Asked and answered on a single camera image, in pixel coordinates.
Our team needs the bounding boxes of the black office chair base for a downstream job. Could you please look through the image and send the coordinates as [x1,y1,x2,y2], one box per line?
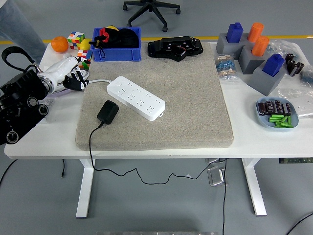
[122,0,181,32]

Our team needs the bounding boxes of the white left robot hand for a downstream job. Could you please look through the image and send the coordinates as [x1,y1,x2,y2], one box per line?
[43,55,90,92]

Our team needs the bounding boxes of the orange cylinder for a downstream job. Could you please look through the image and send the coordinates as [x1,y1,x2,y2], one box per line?
[251,36,269,56]
[247,22,265,43]

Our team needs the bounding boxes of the clear bag of screws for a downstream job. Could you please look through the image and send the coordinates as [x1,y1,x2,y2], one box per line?
[36,96,58,123]

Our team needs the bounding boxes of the yellow lemon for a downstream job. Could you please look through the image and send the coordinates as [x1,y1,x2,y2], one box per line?
[79,38,93,51]

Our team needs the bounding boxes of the light blue plate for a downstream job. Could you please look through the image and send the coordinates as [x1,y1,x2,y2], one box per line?
[256,96,299,132]

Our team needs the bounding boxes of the bag with white socket panel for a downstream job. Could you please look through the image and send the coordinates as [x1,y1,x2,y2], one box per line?
[278,88,313,117]

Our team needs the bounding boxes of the black round pouch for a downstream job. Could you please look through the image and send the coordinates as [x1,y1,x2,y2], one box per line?
[114,28,139,49]

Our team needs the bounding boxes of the person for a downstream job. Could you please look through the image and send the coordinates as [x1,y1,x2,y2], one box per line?
[0,0,47,66]

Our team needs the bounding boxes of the clear plastic bag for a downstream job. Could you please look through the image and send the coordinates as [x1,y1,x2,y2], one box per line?
[268,40,304,58]

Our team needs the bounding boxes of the clear bag of resistors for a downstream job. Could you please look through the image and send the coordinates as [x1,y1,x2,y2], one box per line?
[215,54,239,83]

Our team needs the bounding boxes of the white power strip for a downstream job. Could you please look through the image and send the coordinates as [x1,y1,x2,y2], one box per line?
[106,75,166,121]

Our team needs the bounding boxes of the grey block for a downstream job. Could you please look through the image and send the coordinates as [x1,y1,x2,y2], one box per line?
[216,33,248,61]
[238,45,270,74]
[246,65,288,96]
[242,32,256,48]

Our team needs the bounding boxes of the Rubik's cube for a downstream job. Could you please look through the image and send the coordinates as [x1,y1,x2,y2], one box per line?
[67,31,86,50]
[77,48,92,69]

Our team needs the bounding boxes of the black electronic housing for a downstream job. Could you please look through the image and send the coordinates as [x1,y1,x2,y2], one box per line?
[147,36,204,62]

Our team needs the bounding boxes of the purple tape ring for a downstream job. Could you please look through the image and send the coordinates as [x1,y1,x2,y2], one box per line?
[46,88,75,98]

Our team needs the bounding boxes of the black plug with cord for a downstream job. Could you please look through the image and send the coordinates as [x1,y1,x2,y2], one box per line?
[88,99,227,185]

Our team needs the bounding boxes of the long black floor cable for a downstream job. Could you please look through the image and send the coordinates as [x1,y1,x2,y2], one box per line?
[221,158,229,233]

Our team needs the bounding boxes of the blue plastic bin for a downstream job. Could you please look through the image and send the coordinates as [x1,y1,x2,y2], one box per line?
[89,26,142,63]

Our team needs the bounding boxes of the white table leg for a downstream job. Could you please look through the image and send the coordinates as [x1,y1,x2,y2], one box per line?
[242,158,268,216]
[75,158,96,218]

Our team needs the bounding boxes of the black table control panel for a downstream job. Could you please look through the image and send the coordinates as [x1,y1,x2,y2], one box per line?
[279,158,313,164]

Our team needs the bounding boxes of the blue square peg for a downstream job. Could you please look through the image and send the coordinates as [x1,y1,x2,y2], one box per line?
[262,53,286,76]
[226,22,244,44]

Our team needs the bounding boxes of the silver metal bracket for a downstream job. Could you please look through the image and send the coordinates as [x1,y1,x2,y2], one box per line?
[207,165,229,187]

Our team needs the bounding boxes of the orange fruit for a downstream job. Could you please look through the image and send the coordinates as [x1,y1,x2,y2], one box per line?
[50,36,69,53]

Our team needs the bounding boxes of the grey-brown mat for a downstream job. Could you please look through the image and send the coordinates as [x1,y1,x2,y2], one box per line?
[75,41,234,151]

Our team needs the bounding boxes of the black pouch with red trim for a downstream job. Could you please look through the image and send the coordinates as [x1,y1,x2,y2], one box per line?
[88,27,118,59]

